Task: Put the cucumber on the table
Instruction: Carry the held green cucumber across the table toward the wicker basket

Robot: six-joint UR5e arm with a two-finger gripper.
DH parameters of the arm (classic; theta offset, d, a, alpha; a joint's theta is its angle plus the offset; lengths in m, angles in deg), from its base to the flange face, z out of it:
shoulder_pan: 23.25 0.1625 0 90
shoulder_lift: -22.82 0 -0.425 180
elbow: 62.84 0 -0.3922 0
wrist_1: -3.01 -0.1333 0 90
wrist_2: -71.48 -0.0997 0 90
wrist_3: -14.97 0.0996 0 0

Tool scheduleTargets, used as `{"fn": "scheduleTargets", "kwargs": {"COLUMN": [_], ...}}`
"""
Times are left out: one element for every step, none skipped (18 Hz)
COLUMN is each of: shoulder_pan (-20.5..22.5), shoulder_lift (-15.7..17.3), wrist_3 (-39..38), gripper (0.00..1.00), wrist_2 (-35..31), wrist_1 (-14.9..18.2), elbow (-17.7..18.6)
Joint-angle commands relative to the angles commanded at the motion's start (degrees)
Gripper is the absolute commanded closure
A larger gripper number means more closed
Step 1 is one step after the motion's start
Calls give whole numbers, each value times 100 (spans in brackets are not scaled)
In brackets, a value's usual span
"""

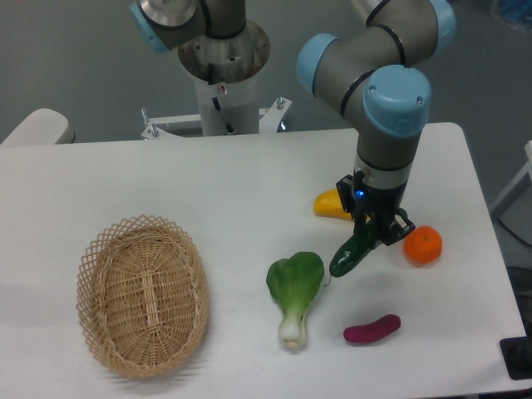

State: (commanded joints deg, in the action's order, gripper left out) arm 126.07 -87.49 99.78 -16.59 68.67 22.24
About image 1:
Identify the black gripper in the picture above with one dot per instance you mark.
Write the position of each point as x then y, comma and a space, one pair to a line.
370, 206

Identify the dark green cucumber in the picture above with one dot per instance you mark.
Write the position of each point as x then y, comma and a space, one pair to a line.
350, 254

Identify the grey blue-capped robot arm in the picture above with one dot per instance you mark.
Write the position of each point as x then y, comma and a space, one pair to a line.
370, 80

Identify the yellow mango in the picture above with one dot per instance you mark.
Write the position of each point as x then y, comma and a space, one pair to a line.
328, 205

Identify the orange tangerine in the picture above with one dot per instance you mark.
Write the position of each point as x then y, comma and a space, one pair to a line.
423, 245

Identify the green bok choy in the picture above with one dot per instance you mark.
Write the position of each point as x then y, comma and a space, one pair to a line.
293, 284

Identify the purple sweet potato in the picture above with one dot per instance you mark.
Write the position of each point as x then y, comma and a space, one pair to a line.
374, 331

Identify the black device at table edge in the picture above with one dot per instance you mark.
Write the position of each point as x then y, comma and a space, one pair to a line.
516, 352

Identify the woven wicker basket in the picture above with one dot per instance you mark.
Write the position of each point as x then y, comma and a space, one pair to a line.
142, 297

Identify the white chair armrest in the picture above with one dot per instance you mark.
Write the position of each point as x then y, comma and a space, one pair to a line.
42, 127

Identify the white furniture frame right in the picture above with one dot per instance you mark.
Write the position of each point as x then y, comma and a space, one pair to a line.
514, 189

